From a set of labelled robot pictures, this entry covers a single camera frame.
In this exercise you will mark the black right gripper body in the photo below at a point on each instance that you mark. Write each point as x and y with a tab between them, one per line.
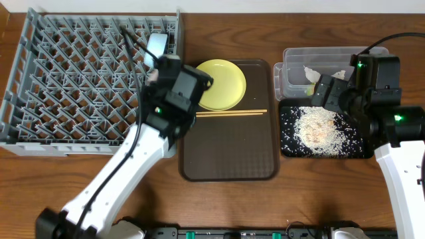
333	99

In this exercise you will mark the wooden chopstick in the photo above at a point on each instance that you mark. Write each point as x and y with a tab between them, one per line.
234	112
227	115

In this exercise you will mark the yellow round plate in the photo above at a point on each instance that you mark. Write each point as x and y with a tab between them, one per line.
228	87

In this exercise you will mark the light blue bowl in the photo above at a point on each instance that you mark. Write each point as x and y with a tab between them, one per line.
156	45

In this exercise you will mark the pink white bowl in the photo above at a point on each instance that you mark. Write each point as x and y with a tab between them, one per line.
153	77

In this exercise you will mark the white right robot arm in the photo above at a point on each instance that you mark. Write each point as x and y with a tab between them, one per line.
372	99

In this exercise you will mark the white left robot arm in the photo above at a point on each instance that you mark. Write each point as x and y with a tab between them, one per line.
167	111

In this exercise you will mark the clear plastic waste bin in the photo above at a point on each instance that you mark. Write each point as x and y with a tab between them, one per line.
289	75

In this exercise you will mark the black waste tray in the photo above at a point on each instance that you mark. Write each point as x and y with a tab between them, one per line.
289	149

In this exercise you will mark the grey plastic dishwasher rack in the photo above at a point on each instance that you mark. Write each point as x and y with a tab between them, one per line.
71	89

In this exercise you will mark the crumpled white tissue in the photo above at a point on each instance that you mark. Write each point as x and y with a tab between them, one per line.
314	76

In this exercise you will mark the spilled rice pile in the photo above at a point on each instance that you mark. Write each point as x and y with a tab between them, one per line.
318	131

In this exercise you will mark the dark brown serving tray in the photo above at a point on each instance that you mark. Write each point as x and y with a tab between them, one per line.
236	148

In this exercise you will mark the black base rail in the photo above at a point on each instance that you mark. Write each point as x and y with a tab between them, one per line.
175	233

